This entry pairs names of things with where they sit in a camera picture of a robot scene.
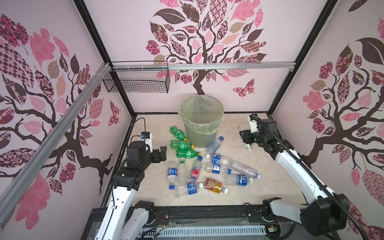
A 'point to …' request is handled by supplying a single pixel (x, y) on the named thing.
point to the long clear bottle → (241, 168)
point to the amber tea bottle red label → (214, 186)
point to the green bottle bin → (178, 133)
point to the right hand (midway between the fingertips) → (246, 129)
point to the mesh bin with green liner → (202, 115)
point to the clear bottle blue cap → (214, 145)
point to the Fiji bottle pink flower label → (195, 173)
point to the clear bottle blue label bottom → (189, 188)
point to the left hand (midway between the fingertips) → (158, 150)
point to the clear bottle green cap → (182, 162)
